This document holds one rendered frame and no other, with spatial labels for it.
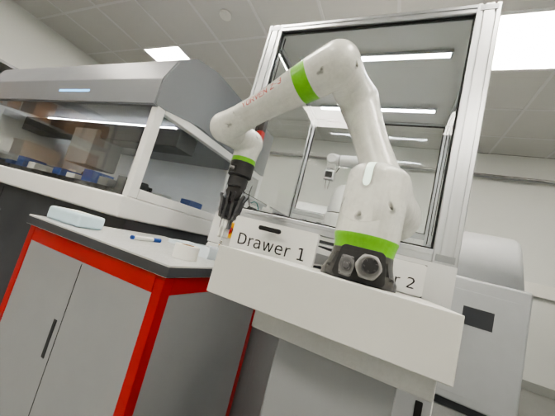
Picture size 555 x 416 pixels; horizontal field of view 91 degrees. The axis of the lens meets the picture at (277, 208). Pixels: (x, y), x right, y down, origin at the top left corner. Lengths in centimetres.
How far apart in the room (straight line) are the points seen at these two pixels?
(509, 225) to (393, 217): 404
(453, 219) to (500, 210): 346
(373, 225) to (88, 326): 73
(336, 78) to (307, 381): 70
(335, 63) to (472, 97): 66
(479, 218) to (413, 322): 412
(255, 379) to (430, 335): 96
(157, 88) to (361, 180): 119
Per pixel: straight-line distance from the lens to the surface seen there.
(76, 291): 94
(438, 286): 111
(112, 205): 147
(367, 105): 89
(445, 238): 112
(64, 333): 96
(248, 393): 132
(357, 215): 55
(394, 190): 57
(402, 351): 42
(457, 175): 118
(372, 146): 81
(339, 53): 81
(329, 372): 53
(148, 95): 157
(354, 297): 41
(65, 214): 109
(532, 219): 466
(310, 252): 81
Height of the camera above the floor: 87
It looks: 7 degrees up
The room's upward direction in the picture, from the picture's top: 15 degrees clockwise
